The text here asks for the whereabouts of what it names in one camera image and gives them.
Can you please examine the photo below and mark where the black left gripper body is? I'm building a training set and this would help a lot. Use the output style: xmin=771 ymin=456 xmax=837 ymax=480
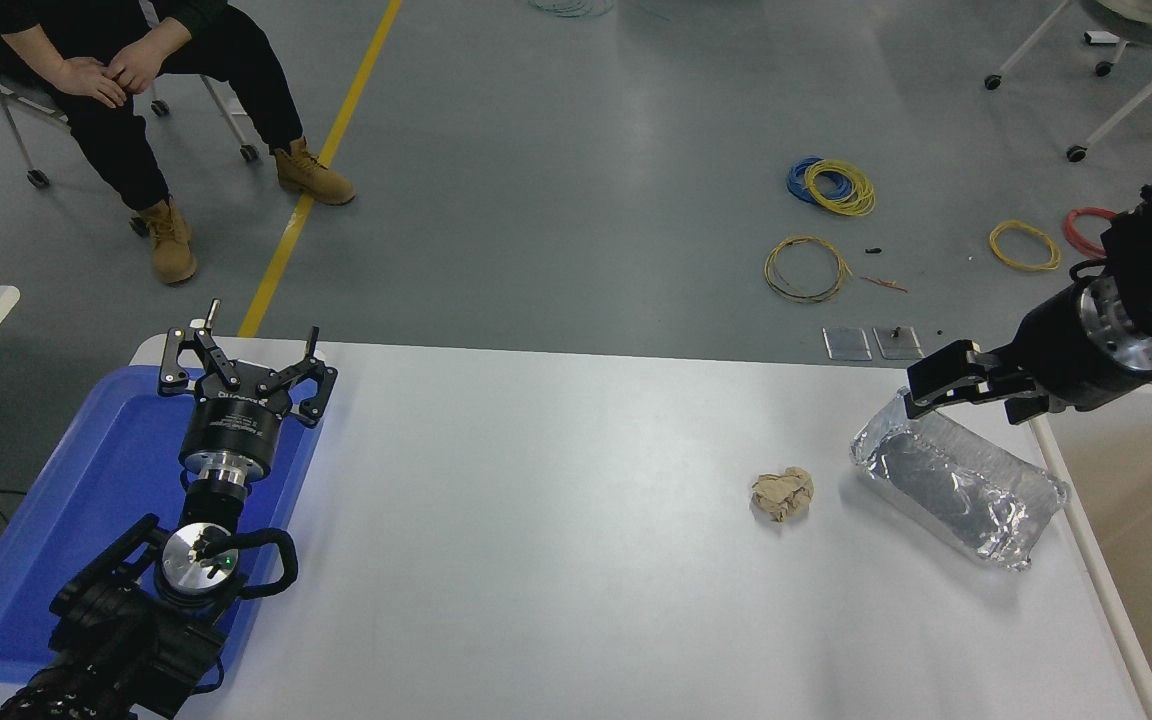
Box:
xmin=179 ymin=366 xmax=290 ymax=472

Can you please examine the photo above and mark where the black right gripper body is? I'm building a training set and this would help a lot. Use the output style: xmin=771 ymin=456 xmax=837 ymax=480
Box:
xmin=1011 ymin=280 xmax=1152 ymax=414

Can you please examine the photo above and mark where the person's left hand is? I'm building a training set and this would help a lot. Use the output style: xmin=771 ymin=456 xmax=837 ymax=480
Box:
xmin=104 ymin=42 xmax=170 ymax=97

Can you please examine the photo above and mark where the person's right hand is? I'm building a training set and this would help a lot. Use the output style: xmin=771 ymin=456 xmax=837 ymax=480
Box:
xmin=56 ymin=57 xmax=130 ymax=110

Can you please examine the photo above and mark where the clear floor plate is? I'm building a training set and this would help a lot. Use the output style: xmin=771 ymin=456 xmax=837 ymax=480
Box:
xmin=874 ymin=326 xmax=926 ymax=361
xmin=823 ymin=327 xmax=873 ymax=362

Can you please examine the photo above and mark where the silver foil tray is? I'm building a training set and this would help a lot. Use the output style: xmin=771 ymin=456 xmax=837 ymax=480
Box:
xmin=849 ymin=390 xmax=1070 ymax=572

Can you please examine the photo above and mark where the blue plastic tray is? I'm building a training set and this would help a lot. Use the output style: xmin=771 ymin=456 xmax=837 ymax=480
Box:
xmin=0 ymin=365 xmax=327 ymax=686

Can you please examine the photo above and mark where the crumpled tan paper ball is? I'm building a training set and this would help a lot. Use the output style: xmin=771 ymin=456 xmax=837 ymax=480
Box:
xmin=750 ymin=466 xmax=816 ymax=523

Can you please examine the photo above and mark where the person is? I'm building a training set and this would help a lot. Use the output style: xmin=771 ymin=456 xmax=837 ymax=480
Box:
xmin=0 ymin=0 xmax=359 ymax=286

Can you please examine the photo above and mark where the wheeled chair with metal legs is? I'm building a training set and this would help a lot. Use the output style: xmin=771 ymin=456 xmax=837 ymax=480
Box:
xmin=0 ymin=10 xmax=262 ymax=191

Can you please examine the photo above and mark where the thin yellow wire coil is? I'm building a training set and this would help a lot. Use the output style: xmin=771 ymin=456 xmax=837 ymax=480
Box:
xmin=989 ymin=220 xmax=1063 ymax=273

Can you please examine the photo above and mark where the red wire coil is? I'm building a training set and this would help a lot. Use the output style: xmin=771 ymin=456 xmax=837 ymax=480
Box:
xmin=1064 ymin=207 xmax=1119 ymax=259

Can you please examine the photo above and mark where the yellow and dark wire coil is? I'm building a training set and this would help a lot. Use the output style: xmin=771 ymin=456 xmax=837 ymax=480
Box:
xmin=764 ymin=236 xmax=852 ymax=304

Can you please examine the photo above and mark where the blue wire coil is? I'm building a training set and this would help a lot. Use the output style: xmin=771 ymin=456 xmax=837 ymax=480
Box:
xmin=787 ymin=157 xmax=837 ymax=206

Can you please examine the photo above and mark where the white wheeled chair frame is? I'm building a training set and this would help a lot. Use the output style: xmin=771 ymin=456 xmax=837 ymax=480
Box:
xmin=983 ymin=0 xmax=1152 ymax=164

